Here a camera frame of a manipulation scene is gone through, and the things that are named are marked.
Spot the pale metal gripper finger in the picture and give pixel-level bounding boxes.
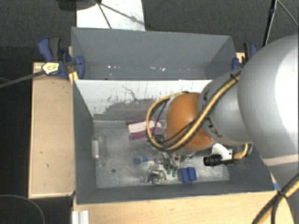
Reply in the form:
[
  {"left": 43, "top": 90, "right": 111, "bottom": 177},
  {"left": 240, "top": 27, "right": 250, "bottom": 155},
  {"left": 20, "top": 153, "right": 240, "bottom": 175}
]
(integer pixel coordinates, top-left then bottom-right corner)
[
  {"left": 146, "top": 164, "right": 159, "bottom": 183},
  {"left": 157, "top": 169, "right": 167, "bottom": 184}
]

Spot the small blue clip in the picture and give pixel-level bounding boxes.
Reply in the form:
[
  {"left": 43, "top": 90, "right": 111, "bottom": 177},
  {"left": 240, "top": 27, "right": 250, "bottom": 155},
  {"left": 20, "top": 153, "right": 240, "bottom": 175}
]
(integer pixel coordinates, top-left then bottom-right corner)
[{"left": 132, "top": 156, "right": 150, "bottom": 166}]

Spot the blue ribbed block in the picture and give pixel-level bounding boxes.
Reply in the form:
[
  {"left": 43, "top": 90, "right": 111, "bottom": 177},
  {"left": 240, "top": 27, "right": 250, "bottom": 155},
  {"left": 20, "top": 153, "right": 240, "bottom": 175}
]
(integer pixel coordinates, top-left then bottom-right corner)
[{"left": 178, "top": 167, "right": 197, "bottom": 183}]

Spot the purple and white box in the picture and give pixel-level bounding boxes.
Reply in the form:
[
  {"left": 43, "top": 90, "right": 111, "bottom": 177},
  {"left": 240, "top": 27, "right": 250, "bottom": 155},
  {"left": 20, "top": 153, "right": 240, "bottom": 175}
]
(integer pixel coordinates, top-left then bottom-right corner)
[{"left": 126, "top": 118, "right": 162, "bottom": 141}]

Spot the pale wood board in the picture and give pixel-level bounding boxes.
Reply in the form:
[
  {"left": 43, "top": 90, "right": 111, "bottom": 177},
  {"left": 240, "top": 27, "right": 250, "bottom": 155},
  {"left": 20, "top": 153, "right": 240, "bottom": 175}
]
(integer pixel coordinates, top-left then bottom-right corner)
[{"left": 28, "top": 62, "right": 76, "bottom": 199}]

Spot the grey metal bin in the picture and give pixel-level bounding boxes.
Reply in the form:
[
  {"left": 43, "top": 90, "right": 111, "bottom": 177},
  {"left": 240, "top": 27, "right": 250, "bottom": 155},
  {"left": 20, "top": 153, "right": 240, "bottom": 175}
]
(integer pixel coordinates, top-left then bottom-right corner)
[{"left": 70, "top": 26, "right": 276, "bottom": 205}]

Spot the black cylinder on white bracket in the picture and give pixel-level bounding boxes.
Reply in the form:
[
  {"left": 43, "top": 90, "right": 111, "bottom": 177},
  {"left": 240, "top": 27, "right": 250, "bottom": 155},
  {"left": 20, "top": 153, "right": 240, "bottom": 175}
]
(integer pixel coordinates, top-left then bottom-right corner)
[{"left": 202, "top": 143, "right": 237, "bottom": 167}]

